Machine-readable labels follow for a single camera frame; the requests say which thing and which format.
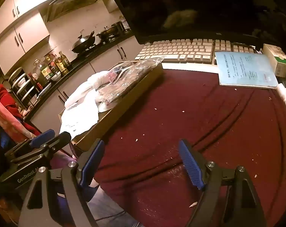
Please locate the person's red patterned clothing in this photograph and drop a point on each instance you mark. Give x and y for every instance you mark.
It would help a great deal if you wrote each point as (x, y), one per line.
(5, 108)

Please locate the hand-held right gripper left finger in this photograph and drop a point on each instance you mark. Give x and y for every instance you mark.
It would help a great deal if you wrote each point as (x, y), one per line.
(93, 164)

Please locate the white squeeze bottle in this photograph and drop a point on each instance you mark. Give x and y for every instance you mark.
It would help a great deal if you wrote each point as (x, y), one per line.
(284, 97)

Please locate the dark oil bottle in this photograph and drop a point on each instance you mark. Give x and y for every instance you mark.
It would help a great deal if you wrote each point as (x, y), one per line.
(64, 61)
(55, 66)

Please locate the white upper kitchen cabinets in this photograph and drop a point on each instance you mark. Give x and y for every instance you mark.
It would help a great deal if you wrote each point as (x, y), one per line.
(27, 28)

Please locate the metal dish rack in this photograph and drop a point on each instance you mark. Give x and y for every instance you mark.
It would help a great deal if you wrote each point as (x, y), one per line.
(23, 87)

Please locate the cardboard box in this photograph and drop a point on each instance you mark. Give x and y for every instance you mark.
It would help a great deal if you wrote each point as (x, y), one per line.
(124, 99)

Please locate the white towel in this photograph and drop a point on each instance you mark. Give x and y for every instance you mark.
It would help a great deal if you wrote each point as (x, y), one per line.
(83, 87)

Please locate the black monitor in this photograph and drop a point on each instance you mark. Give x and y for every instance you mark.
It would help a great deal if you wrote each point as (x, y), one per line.
(185, 7)

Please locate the white plastic packet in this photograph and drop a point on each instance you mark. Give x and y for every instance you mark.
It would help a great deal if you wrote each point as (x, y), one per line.
(79, 118)

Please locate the light blue booklet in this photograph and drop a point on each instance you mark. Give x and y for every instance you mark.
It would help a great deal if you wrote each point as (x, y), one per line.
(247, 69)

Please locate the crinkled clear plastic bag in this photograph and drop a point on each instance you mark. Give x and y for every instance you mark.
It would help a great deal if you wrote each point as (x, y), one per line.
(133, 75)

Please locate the dark red tablecloth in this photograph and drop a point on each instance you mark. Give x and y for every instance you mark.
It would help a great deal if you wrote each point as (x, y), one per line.
(185, 118)

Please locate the white keyboard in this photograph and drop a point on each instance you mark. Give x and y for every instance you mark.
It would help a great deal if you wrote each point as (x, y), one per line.
(180, 50)

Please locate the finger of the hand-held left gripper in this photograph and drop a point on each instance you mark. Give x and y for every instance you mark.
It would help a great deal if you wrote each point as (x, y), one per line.
(42, 138)
(61, 139)

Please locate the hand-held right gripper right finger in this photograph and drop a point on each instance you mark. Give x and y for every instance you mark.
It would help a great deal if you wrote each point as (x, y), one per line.
(190, 166)

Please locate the black wok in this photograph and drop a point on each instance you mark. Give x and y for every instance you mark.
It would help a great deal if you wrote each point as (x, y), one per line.
(83, 44)

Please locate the range hood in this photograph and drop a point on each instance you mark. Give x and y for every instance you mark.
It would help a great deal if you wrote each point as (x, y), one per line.
(74, 2)

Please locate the green white carton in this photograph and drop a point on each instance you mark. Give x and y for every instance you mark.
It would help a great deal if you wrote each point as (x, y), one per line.
(279, 59)

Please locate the kitchen counter with cabinets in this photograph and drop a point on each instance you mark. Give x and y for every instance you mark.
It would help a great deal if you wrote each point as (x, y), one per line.
(86, 75)

